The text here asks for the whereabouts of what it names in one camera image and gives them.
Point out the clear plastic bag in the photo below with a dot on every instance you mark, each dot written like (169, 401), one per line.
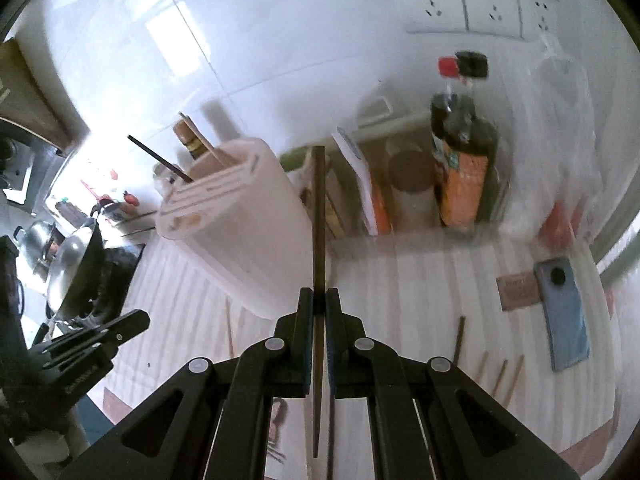
(556, 183)

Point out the range hood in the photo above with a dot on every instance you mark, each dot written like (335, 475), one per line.
(28, 166)

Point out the right wall socket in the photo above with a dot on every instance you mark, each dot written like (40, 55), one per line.
(538, 17)

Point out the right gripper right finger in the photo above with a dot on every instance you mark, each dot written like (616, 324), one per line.
(429, 420)

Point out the left wall socket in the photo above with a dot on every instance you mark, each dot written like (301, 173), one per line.
(421, 16)

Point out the brown label card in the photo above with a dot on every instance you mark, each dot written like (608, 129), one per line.
(518, 291)

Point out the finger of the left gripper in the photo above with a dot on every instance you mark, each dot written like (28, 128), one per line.
(115, 327)

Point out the light wooden chopstick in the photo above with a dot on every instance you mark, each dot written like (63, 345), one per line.
(226, 160)
(227, 311)

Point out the dark bottle cork top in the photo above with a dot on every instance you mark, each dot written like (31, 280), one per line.
(189, 140)

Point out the black gas stove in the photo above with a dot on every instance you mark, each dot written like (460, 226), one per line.
(116, 276)

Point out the pink utensil holder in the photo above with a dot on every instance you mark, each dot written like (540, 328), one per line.
(244, 227)

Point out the wall socket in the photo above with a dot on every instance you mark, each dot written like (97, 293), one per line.
(421, 16)
(494, 17)
(538, 17)

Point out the thin black chopstick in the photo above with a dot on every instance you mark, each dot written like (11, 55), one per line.
(168, 165)

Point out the blue smartphone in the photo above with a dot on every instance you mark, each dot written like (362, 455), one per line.
(565, 318)

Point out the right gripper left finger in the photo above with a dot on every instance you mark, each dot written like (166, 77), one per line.
(209, 420)

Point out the brown lidded jar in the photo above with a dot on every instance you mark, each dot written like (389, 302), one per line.
(412, 184)

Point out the soy sauce bottle red cap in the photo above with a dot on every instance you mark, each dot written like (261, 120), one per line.
(464, 144)

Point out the middle wall socket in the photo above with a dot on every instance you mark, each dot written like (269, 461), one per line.
(494, 17)

